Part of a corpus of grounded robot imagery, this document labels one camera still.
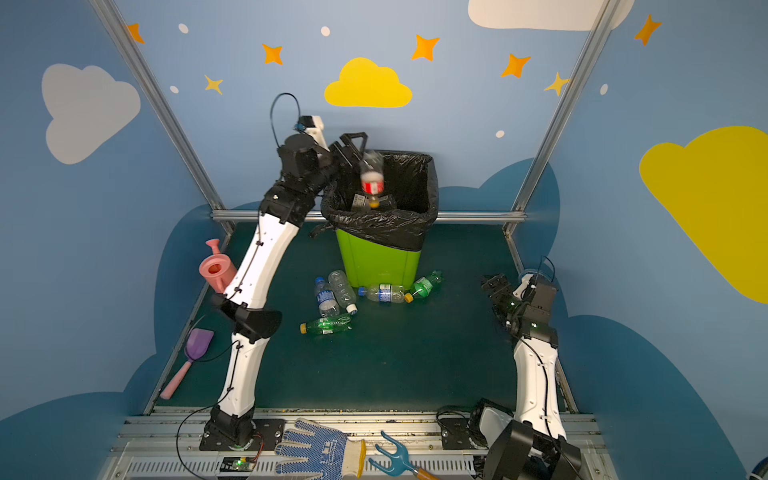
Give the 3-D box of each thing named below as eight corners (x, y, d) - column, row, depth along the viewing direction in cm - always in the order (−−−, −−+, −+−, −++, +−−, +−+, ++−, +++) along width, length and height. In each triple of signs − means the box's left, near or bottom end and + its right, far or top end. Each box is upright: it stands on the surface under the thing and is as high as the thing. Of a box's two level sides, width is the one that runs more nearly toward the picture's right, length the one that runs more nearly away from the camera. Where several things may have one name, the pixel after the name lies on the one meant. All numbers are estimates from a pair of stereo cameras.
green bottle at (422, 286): (416, 303, 101) (418, 294, 97) (408, 292, 104) (409, 283, 100) (445, 288, 106) (447, 278, 101) (436, 278, 109) (438, 268, 104)
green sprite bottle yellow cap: (302, 337, 90) (299, 332, 87) (302, 326, 93) (299, 320, 90) (353, 329, 92) (352, 324, 89) (352, 318, 95) (351, 312, 92)
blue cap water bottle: (359, 304, 101) (357, 295, 97) (359, 292, 104) (358, 283, 100) (403, 304, 101) (404, 295, 97) (403, 293, 104) (404, 283, 100)
